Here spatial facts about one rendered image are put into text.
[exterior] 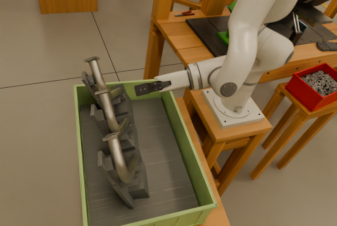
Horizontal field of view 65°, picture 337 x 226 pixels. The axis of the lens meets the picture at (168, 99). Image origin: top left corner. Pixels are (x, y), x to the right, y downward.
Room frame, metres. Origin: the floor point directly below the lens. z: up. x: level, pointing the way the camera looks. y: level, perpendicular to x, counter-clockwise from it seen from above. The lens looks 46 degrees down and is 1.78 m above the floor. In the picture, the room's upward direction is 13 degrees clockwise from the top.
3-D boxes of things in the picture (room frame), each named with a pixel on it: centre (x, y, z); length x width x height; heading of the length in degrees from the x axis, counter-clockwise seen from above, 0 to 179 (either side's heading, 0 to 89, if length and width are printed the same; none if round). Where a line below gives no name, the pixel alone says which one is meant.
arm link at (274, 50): (0.93, -0.34, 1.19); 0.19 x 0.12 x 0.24; 59
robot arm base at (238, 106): (0.95, -0.31, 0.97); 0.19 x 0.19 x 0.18
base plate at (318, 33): (1.77, -0.56, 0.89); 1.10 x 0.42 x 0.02; 123
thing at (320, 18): (1.73, -0.68, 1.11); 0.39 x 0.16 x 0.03; 33
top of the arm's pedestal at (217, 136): (0.96, -0.31, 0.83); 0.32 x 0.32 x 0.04; 29
